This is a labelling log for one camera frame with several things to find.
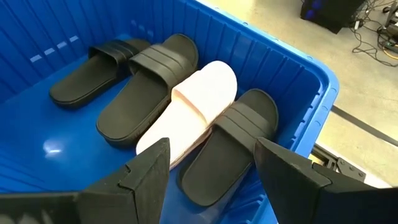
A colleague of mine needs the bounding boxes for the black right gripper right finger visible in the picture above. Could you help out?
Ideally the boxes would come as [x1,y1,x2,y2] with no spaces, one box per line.
[254,137,398,224]

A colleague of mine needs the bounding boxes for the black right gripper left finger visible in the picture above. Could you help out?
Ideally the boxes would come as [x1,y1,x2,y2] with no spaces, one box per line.
[0,138,171,224]

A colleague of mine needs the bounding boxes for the black rubber slide sandal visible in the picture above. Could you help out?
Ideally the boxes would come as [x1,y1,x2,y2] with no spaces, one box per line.
[95,33,200,149]
[177,88,280,208]
[49,38,152,110]

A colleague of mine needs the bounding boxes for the pale pink slide sandal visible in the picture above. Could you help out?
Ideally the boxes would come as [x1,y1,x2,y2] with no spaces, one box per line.
[136,60,239,170]

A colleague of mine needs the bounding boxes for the blue plastic ribbed bin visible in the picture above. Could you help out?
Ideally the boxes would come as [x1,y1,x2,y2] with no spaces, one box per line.
[0,0,340,224]

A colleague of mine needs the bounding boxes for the black computer tower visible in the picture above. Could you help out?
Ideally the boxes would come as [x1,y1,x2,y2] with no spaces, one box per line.
[300,0,368,34]

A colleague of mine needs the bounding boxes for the black metal frame bracket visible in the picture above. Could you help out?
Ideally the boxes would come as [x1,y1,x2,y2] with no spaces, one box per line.
[310,143,368,183]

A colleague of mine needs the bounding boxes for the black floor cable cover strip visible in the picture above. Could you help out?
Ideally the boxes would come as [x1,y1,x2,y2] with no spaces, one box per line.
[331,105,398,147]

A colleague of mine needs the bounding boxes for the black floor cable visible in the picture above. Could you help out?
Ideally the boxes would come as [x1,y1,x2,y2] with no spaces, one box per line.
[351,17,398,68]

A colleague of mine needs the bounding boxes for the yellow floor cable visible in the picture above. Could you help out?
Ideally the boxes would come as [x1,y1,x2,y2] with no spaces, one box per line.
[382,43,398,62]

